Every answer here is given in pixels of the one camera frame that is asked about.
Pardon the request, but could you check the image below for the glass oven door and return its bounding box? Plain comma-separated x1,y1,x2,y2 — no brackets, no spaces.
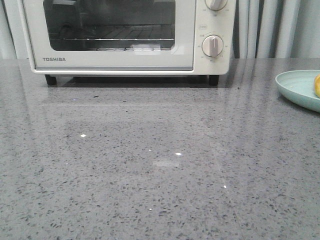
21,0,196,71

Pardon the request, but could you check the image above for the golden bread roll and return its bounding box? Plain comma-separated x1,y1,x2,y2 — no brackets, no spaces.
314,74,320,97

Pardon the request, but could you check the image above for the lower oven control knob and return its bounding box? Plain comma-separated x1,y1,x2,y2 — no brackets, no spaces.
201,35,224,58

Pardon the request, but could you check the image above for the oven control knob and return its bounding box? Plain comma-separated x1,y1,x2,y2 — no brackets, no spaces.
205,0,228,11
201,35,224,58

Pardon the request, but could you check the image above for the white Toshiba toaster oven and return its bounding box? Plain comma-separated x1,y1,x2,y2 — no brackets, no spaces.
18,0,237,86

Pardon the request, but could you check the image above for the upper oven control knob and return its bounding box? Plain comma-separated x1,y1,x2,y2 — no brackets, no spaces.
205,0,228,11

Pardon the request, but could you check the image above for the light green round plate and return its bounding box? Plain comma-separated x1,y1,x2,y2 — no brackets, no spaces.
275,70,320,113

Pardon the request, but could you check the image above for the metal wire oven rack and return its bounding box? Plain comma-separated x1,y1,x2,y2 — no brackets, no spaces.
58,24,175,51

